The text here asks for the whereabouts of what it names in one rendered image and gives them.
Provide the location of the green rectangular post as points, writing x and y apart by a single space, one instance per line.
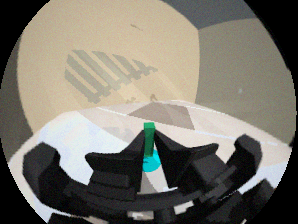
149 129

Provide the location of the cyan circle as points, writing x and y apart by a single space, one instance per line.
151 163

